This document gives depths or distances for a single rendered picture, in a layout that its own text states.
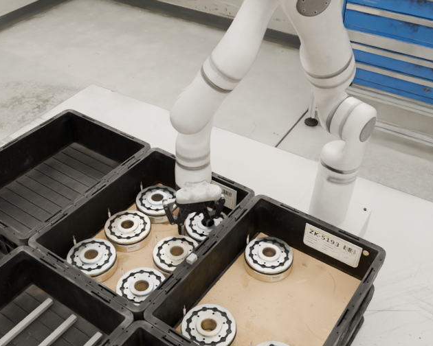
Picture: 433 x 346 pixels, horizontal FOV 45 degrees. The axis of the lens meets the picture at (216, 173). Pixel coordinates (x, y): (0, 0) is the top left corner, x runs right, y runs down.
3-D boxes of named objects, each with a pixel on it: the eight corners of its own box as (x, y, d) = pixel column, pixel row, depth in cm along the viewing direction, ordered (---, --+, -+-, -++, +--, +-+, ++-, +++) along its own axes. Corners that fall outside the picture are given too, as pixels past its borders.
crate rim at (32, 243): (154, 152, 131) (154, 145, 129) (258, 199, 118) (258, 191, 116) (26, 250, 105) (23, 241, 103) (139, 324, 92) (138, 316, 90)
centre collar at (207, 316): (205, 311, 100) (205, 309, 99) (227, 323, 98) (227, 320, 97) (190, 329, 96) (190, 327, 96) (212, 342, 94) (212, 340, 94)
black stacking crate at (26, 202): (75, 143, 150) (69, 109, 142) (156, 182, 137) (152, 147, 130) (-49, 223, 124) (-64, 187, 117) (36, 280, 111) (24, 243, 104)
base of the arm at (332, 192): (319, 195, 136) (331, 143, 125) (351, 211, 132) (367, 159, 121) (301, 215, 131) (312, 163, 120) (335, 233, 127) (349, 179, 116)
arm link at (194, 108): (158, 125, 96) (198, 73, 87) (173, 101, 102) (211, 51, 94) (190, 147, 97) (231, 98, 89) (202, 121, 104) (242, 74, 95)
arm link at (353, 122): (386, 104, 110) (368, 166, 121) (349, 85, 115) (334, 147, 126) (361, 120, 105) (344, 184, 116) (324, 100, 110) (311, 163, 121)
